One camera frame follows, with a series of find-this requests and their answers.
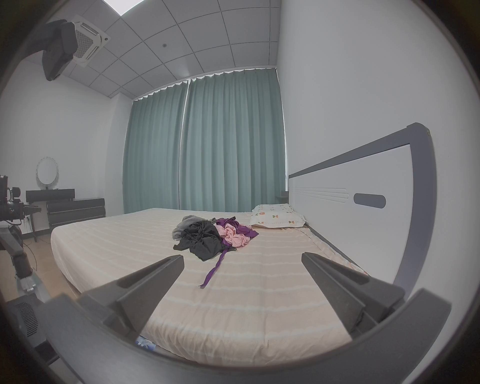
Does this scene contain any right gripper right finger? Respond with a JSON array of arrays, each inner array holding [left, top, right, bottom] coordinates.
[[301, 252, 406, 336]]

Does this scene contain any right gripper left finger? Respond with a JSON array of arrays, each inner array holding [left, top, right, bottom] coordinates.
[[77, 254, 185, 334]]

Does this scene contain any black T-shirt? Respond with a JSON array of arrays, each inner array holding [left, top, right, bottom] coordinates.
[[173, 220, 226, 262]]

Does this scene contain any bed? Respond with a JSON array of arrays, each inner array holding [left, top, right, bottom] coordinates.
[[50, 123, 437, 366]]

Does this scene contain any pile of clothes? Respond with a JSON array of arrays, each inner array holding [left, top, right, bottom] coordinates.
[[199, 217, 259, 289]]

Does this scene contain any grey garment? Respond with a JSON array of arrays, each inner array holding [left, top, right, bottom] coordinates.
[[172, 215, 205, 241]]

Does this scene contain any white printed pillow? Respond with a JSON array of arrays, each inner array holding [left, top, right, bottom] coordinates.
[[249, 203, 307, 229]]

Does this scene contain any blue-green curtain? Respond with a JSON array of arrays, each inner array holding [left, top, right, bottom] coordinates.
[[123, 80, 188, 214], [179, 67, 289, 212]]

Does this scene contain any round white mirror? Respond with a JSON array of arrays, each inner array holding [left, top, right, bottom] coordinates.
[[36, 157, 60, 190]]

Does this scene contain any white ceiling air conditioner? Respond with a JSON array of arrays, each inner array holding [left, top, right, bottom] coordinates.
[[73, 15, 111, 68]]

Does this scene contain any white ceiling light panel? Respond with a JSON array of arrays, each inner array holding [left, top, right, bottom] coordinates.
[[103, 0, 142, 16]]

